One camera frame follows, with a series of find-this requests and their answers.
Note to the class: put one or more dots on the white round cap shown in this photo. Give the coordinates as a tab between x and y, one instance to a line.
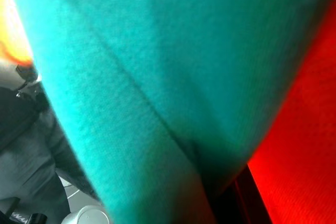
88	217

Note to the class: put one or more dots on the grey garment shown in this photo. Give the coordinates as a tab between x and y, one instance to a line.
26	161

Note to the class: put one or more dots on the teal cloth garment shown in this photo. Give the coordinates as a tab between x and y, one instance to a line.
173	72

